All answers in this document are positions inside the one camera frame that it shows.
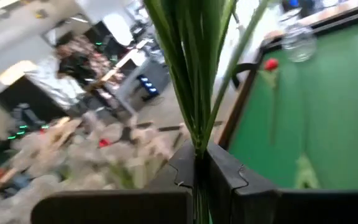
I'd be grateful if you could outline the white artificial flower sprig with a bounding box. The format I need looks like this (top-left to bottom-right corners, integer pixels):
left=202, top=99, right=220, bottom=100
left=9, top=111, right=180, bottom=200
left=143, top=0, right=272, bottom=224

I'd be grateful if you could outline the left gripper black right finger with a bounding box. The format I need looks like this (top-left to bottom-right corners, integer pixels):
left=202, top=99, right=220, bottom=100
left=206, top=142, right=358, bottom=224

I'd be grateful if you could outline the clear bumpy glass vase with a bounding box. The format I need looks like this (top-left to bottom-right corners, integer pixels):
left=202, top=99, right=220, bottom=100
left=280, top=23, right=318, bottom=63

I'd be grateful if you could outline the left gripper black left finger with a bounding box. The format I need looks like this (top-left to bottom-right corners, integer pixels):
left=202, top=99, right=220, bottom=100
left=30, top=139, right=196, bottom=224

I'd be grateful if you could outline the green felt table cover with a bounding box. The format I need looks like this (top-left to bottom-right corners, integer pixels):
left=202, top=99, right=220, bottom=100
left=227, top=18, right=358, bottom=190

